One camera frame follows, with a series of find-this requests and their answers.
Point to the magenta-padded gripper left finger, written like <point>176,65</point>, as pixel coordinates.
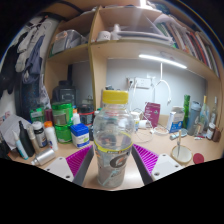
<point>78,160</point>

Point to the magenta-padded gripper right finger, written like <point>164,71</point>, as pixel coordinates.
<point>146,158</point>

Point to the clear drink bottle yellow cap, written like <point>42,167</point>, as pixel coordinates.
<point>113,140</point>

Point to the white tub blue lid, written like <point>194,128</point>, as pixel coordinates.
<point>80,136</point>

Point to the green canister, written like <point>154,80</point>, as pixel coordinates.
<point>63,134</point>
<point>62,113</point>

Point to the silver can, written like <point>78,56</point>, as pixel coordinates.
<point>44,156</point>

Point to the cream round cup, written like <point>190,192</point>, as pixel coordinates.
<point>181,158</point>

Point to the thin stirring stick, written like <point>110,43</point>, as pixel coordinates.
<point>179,143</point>

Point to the pale blue hairbrush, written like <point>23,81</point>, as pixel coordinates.
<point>178,134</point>

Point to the small white bottle orange cap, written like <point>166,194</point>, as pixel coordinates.
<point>76,118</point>

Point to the magenta pouch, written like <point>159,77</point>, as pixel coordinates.
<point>152,115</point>

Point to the dark bottle white cap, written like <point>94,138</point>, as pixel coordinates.
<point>39,135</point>

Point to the blue and white carton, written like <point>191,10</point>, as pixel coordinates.
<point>175,120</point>

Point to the beige tube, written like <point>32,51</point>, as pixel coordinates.
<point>33,141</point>

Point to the flat round red coaster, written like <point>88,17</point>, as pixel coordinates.
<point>198,158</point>

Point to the black tube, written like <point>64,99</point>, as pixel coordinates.
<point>26,141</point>

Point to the white tube teal cap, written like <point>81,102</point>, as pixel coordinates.
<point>20,146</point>

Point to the green box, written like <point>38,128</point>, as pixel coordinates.
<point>37,115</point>

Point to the tall green bottle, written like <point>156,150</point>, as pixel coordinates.
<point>186,111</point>

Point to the grey shaker bottle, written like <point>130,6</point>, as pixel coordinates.
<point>194,118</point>

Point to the black appliance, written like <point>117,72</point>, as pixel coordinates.
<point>64,93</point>

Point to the brown jar white lid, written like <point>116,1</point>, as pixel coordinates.
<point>210,131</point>

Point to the slim bottle orange top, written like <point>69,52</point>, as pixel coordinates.
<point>203,115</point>

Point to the white paper sheet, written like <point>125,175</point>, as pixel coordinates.
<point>11,128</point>

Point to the brown mug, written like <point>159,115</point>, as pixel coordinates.
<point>217,135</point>

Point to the black bag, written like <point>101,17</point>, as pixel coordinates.
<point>4,148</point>

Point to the tall clear glass bottle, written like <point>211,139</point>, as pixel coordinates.
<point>214,113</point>

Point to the wooden shelf unit with books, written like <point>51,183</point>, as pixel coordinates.
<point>100,66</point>

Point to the dark hanging clothes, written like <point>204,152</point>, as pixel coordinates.
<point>26,66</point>

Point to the bright tube light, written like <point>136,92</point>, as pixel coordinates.
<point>143,2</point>

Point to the white wall socket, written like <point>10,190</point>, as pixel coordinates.
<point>142,83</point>

